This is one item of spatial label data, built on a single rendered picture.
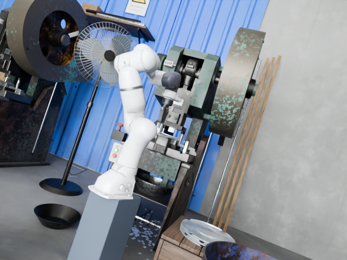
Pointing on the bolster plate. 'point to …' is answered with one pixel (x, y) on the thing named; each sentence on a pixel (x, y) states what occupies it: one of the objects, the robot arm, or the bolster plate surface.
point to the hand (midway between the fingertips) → (158, 127)
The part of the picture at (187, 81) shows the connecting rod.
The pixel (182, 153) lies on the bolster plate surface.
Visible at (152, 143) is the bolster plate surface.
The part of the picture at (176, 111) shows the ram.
